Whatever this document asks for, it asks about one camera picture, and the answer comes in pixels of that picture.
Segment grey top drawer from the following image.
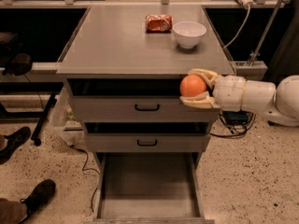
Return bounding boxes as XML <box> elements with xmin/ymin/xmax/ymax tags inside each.
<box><xmin>68</xmin><ymin>78</ymin><xmax>220</xmax><ymax>122</ymax></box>

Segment black cable bundle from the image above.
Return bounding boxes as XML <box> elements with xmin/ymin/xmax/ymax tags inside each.
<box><xmin>210</xmin><ymin>110</ymin><xmax>259</xmax><ymax>140</ymax></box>

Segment black shoe upper left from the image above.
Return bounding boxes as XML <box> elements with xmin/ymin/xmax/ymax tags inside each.
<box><xmin>0</xmin><ymin>126</ymin><xmax>31</xmax><ymax>164</ymax></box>

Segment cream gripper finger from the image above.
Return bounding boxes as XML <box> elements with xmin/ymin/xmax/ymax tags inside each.
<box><xmin>188</xmin><ymin>68</ymin><xmax>221</xmax><ymax>89</ymax></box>
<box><xmin>180</xmin><ymin>91</ymin><xmax>220</xmax><ymax>108</ymax></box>

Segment orange fruit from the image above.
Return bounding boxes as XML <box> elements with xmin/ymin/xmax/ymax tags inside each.
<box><xmin>180</xmin><ymin>75</ymin><xmax>206</xmax><ymax>97</ymax></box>

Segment black metal stand leg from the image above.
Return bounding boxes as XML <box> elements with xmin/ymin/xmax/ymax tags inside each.
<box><xmin>31</xmin><ymin>93</ymin><xmax>57</xmax><ymax>147</ymax></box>

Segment crushed red soda can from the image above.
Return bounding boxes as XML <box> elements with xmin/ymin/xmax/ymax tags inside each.
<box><xmin>145</xmin><ymin>15</ymin><xmax>173</xmax><ymax>33</ymax></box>

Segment white ceramic bowl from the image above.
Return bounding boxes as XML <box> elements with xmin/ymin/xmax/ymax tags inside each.
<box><xmin>172</xmin><ymin>21</ymin><xmax>206</xmax><ymax>49</ymax></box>

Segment black shoe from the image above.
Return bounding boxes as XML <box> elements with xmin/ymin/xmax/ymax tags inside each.
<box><xmin>21</xmin><ymin>179</ymin><xmax>56</xmax><ymax>217</ymax></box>
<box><xmin>0</xmin><ymin>126</ymin><xmax>31</xmax><ymax>164</ymax></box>

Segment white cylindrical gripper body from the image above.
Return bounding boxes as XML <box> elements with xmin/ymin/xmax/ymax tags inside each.
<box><xmin>213</xmin><ymin>76</ymin><xmax>246</xmax><ymax>111</ymax></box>

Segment grey drawer cabinet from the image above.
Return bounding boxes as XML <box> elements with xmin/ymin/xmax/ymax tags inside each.
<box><xmin>56</xmin><ymin>5</ymin><xmax>235</xmax><ymax>224</ymax></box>

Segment dark brown rounded object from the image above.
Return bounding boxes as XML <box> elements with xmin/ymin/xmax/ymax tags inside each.
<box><xmin>2</xmin><ymin>53</ymin><xmax>33</xmax><ymax>76</ymax></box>

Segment clear plastic bag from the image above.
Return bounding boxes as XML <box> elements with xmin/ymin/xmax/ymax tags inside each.
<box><xmin>50</xmin><ymin>88</ymin><xmax>83</xmax><ymax>146</ymax></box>

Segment grey metal pole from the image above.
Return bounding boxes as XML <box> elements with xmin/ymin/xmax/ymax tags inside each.
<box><xmin>246</xmin><ymin>0</ymin><xmax>283</xmax><ymax>66</ymax></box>

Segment grey middle drawer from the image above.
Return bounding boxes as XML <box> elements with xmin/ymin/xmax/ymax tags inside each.
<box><xmin>85</xmin><ymin>121</ymin><xmax>210</xmax><ymax>152</ymax></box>

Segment black floor cable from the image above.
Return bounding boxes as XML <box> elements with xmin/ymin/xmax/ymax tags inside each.
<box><xmin>70</xmin><ymin>145</ymin><xmax>101</xmax><ymax>213</ymax></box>

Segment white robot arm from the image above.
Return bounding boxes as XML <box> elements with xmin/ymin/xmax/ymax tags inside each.
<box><xmin>179</xmin><ymin>68</ymin><xmax>299</xmax><ymax>127</ymax></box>

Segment black shoe lower left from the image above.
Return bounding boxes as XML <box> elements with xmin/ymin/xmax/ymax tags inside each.
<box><xmin>21</xmin><ymin>179</ymin><xmax>56</xmax><ymax>217</ymax></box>

